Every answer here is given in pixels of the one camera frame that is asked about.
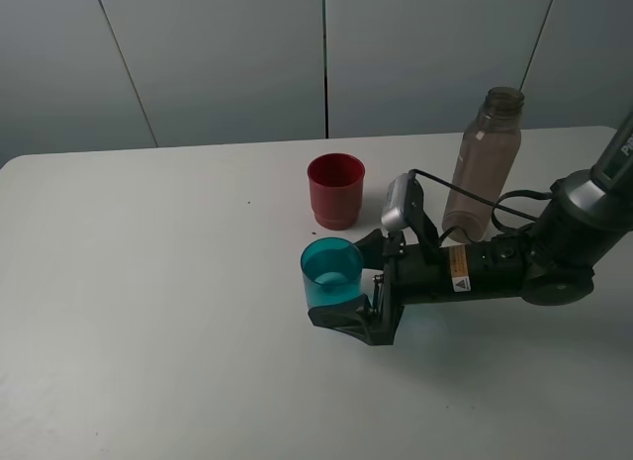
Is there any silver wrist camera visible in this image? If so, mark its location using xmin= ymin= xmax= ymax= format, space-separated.
xmin=381 ymin=171 xmax=440 ymax=260

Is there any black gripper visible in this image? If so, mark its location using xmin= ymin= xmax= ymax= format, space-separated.
xmin=308 ymin=229 xmax=488 ymax=346

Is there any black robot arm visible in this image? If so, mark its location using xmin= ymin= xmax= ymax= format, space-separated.
xmin=301 ymin=120 xmax=632 ymax=346

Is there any red plastic cup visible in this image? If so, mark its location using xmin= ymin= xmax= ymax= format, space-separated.
xmin=307 ymin=153 xmax=365 ymax=230

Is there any black camera cable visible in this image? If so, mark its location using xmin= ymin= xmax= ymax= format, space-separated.
xmin=408 ymin=168 xmax=554 ymax=243

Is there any brown translucent plastic bottle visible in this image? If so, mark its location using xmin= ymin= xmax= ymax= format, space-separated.
xmin=442 ymin=87 xmax=524 ymax=243

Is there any teal translucent plastic cup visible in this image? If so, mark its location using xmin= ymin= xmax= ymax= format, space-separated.
xmin=300 ymin=237 xmax=363 ymax=309

